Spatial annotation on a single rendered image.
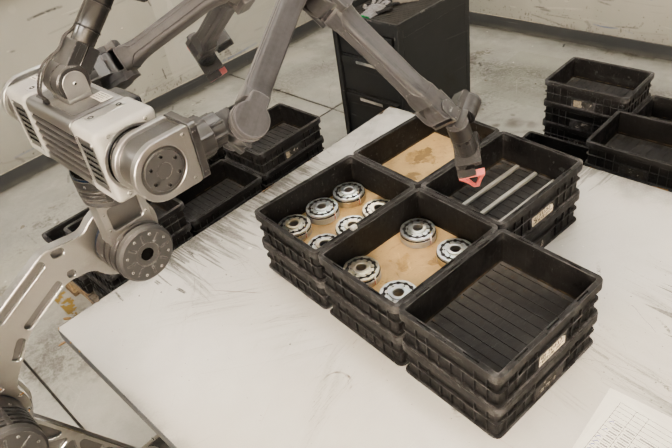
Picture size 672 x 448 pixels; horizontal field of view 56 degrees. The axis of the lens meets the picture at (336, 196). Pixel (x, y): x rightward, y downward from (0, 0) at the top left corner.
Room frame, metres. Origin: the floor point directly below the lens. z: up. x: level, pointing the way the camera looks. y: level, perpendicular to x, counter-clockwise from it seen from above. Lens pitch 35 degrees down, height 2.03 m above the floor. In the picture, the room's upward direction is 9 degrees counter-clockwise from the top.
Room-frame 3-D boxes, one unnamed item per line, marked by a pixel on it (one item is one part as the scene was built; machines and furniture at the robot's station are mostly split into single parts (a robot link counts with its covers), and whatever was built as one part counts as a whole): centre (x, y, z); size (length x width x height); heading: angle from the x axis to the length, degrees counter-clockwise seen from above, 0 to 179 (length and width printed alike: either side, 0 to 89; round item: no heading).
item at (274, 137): (2.66, 0.25, 0.37); 0.40 x 0.30 x 0.45; 131
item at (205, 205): (2.40, 0.56, 0.31); 0.40 x 0.30 x 0.34; 131
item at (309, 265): (1.54, 0.01, 0.87); 0.40 x 0.30 x 0.11; 126
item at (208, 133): (1.09, 0.24, 1.45); 0.09 x 0.08 x 0.12; 41
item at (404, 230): (1.42, -0.22, 0.86); 0.10 x 0.10 x 0.01
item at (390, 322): (1.30, -0.17, 0.87); 0.40 x 0.30 x 0.11; 126
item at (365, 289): (1.30, -0.17, 0.92); 0.40 x 0.30 x 0.02; 126
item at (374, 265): (1.30, -0.04, 0.86); 0.10 x 0.10 x 0.01
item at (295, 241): (1.54, 0.01, 0.92); 0.40 x 0.30 x 0.02; 126
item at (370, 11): (3.23, -0.36, 0.88); 0.25 x 0.19 x 0.03; 131
